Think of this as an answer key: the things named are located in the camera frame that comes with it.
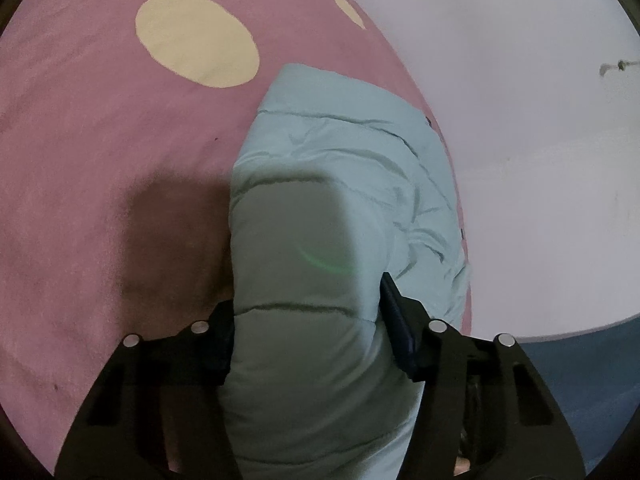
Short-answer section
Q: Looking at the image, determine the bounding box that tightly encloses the light blue puffer jacket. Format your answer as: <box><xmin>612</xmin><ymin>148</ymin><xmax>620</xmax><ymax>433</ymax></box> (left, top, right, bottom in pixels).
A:
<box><xmin>220</xmin><ymin>64</ymin><xmax>470</xmax><ymax>479</ymax></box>

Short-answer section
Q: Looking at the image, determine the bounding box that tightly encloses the blue mat on floor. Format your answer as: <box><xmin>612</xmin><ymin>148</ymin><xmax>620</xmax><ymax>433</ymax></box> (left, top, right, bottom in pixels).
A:
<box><xmin>522</xmin><ymin>318</ymin><xmax>639</xmax><ymax>472</ymax></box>

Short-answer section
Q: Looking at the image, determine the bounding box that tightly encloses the pink bedspread with cream dots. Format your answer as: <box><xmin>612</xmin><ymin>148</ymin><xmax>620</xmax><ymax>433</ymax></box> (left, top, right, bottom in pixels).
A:
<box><xmin>1</xmin><ymin>0</ymin><xmax>450</xmax><ymax>475</ymax></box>

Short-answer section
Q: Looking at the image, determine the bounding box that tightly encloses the grey wall hook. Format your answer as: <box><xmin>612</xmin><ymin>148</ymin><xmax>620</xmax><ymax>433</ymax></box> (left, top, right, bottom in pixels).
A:
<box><xmin>599</xmin><ymin>60</ymin><xmax>640</xmax><ymax>77</ymax></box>

